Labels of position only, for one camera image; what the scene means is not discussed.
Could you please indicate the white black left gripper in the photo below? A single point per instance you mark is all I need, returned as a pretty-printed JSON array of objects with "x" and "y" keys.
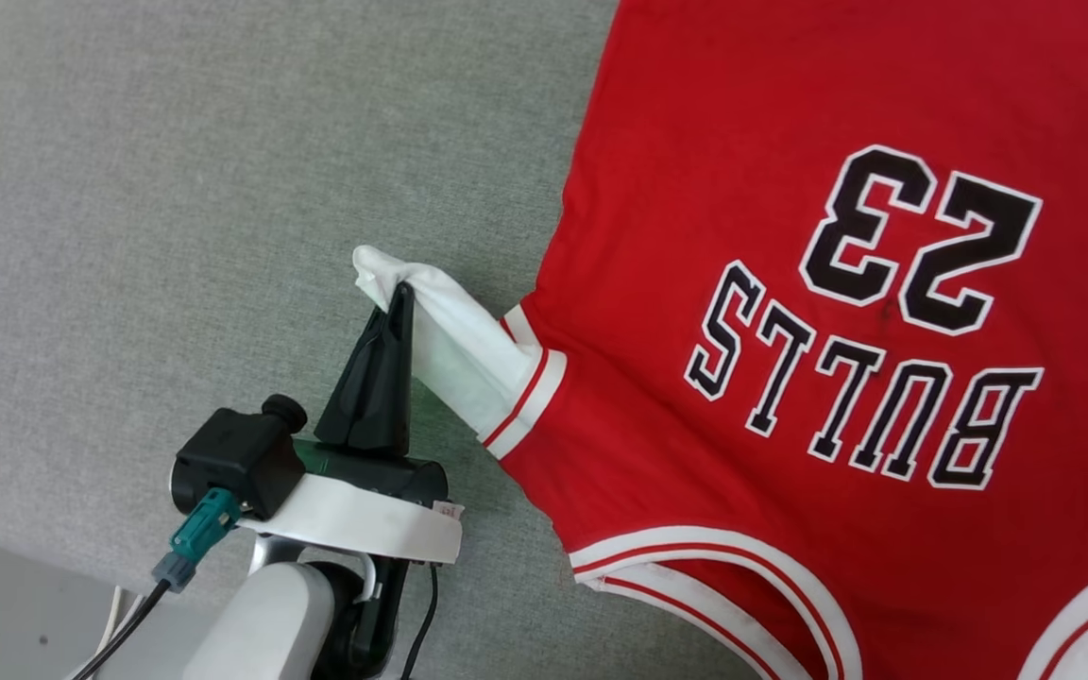
[{"x": 365, "y": 524}]

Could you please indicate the grey fabric sofa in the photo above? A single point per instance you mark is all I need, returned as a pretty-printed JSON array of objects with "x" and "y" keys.
[{"x": 223, "y": 189}]

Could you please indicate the red white basketball jersey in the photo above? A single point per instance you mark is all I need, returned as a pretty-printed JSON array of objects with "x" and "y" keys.
[{"x": 790, "y": 94}]

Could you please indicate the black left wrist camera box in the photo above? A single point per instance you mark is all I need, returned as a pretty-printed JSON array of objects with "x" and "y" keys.
[{"x": 232, "y": 458}]

